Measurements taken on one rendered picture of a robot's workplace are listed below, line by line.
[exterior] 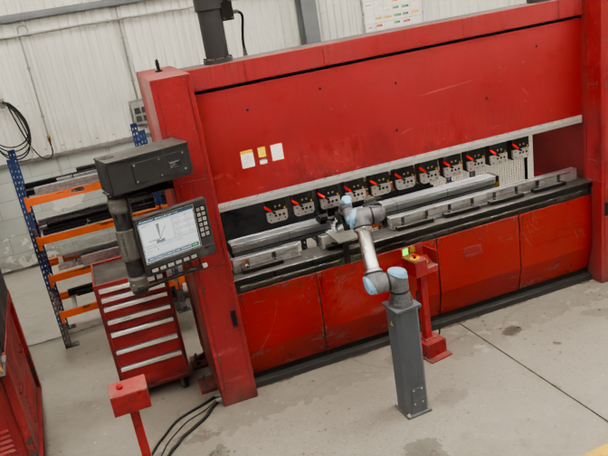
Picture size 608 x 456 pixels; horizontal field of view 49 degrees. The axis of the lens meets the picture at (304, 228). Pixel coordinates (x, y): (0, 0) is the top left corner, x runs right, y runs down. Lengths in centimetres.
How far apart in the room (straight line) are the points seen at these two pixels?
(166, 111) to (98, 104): 430
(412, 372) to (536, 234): 184
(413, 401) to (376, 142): 179
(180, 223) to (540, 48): 300
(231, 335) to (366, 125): 174
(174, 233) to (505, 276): 278
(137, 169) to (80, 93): 457
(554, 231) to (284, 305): 229
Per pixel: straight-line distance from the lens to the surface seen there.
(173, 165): 393
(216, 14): 445
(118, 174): 383
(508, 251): 549
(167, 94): 414
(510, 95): 531
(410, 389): 436
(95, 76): 837
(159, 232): 395
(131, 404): 382
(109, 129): 844
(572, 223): 580
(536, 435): 434
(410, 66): 485
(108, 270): 503
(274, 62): 446
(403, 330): 414
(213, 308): 452
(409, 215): 507
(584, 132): 576
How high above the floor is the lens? 268
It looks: 20 degrees down
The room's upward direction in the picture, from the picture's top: 9 degrees counter-clockwise
